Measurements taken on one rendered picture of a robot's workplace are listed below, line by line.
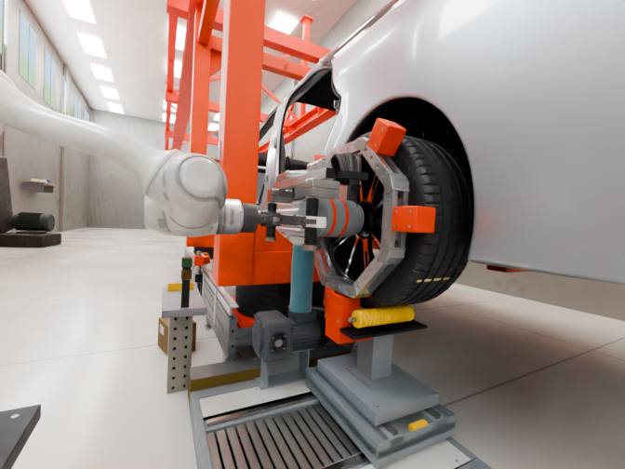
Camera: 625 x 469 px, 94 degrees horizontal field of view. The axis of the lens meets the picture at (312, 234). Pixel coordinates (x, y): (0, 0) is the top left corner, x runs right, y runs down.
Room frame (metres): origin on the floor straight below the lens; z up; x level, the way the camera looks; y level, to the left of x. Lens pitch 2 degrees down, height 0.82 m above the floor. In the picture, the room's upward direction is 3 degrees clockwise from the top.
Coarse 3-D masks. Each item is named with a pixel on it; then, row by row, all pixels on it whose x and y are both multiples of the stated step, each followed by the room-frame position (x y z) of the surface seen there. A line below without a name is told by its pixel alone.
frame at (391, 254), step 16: (352, 144) 1.02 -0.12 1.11; (368, 160) 0.94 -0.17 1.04; (384, 160) 0.93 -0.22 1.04; (384, 176) 0.86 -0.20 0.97; (400, 176) 0.86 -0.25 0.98; (384, 192) 0.86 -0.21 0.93; (400, 192) 0.85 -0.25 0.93; (384, 208) 0.86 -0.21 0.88; (384, 224) 0.85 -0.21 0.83; (320, 240) 1.29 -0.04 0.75; (384, 240) 0.85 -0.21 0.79; (400, 240) 0.85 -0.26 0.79; (320, 256) 1.22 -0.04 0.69; (384, 256) 0.84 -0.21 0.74; (400, 256) 0.85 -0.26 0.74; (320, 272) 1.19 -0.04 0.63; (368, 272) 0.91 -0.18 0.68; (384, 272) 0.90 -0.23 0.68; (336, 288) 1.07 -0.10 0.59; (352, 288) 0.97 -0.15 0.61; (368, 288) 0.97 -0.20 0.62
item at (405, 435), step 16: (320, 384) 1.18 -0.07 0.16; (320, 400) 1.17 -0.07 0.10; (336, 400) 1.07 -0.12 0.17; (336, 416) 1.06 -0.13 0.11; (352, 416) 0.98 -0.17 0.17; (416, 416) 1.03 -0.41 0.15; (432, 416) 1.00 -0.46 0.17; (448, 416) 1.01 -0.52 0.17; (352, 432) 0.97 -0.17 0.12; (368, 432) 0.94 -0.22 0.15; (384, 432) 0.91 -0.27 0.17; (400, 432) 0.92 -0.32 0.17; (416, 432) 0.93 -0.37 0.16; (432, 432) 0.97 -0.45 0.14; (448, 432) 1.00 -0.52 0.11; (368, 448) 0.89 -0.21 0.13; (384, 448) 0.87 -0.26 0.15; (400, 448) 0.90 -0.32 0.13; (416, 448) 0.93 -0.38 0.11; (384, 464) 0.87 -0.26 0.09
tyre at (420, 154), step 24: (408, 144) 0.91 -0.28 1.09; (432, 144) 1.00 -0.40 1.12; (408, 168) 0.89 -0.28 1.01; (432, 168) 0.87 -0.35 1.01; (456, 168) 0.93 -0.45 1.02; (432, 192) 0.83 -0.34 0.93; (456, 192) 0.88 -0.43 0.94; (456, 216) 0.87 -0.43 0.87; (408, 240) 0.88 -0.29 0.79; (432, 240) 0.83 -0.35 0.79; (456, 240) 0.88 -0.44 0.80; (408, 264) 0.87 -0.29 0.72; (432, 264) 0.87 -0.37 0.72; (456, 264) 0.91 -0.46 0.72; (384, 288) 0.96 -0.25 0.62; (408, 288) 0.90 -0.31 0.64; (432, 288) 0.96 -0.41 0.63
